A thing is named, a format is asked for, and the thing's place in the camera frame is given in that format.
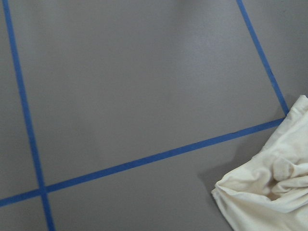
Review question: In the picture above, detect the beige long sleeve shirt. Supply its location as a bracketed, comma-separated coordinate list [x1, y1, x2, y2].
[212, 95, 308, 231]

